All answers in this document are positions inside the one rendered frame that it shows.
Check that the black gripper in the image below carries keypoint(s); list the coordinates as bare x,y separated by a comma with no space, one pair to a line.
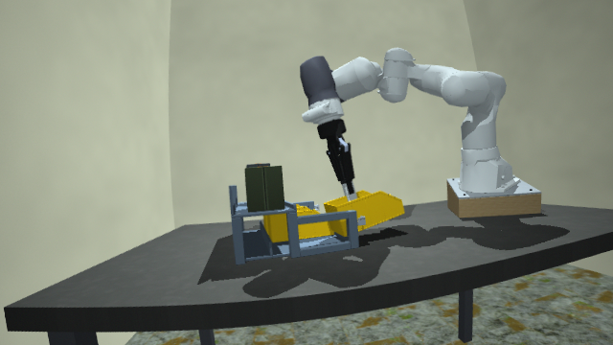
339,154

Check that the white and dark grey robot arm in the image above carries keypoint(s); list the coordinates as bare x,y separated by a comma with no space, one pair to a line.
483,169

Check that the light blue metal shelf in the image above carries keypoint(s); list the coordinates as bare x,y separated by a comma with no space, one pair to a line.
257,242

